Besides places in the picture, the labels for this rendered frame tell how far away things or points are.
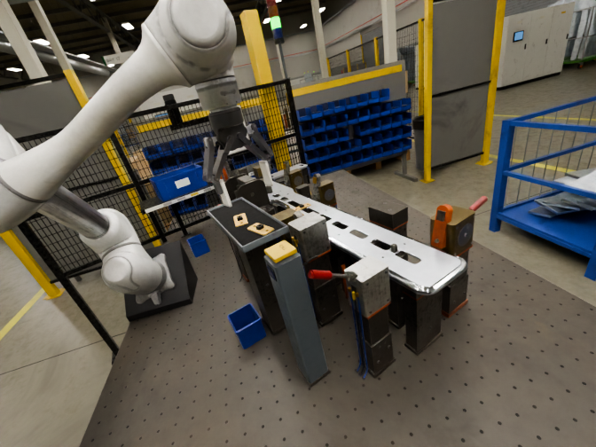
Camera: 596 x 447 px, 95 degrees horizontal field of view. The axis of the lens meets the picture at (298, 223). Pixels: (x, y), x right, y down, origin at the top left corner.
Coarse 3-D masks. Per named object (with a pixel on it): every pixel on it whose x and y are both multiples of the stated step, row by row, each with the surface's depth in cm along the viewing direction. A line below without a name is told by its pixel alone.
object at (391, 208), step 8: (384, 200) 106; (368, 208) 105; (376, 208) 102; (384, 208) 101; (392, 208) 99; (400, 208) 98; (376, 216) 103; (384, 216) 99; (392, 216) 96; (400, 216) 98; (384, 224) 101; (392, 224) 98; (400, 224) 99; (400, 232) 102
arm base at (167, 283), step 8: (160, 256) 130; (160, 264) 126; (168, 272) 128; (168, 280) 127; (160, 288) 125; (168, 288) 126; (136, 296) 125; (144, 296) 125; (152, 296) 123; (160, 296) 125
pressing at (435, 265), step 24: (288, 192) 146; (336, 216) 109; (336, 240) 93; (360, 240) 91; (384, 240) 88; (408, 240) 85; (408, 264) 75; (432, 264) 73; (456, 264) 71; (408, 288) 69; (432, 288) 66
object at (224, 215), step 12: (240, 204) 98; (216, 216) 92; (228, 216) 90; (252, 216) 86; (264, 216) 84; (228, 228) 82; (240, 228) 80; (276, 228) 75; (240, 240) 73; (252, 240) 72
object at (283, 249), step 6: (276, 246) 67; (282, 246) 66; (288, 246) 66; (264, 252) 67; (270, 252) 65; (276, 252) 64; (282, 252) 64; (288, 252) 63; (294, 252) 64; (276, 258) 62; (282, 258) 63
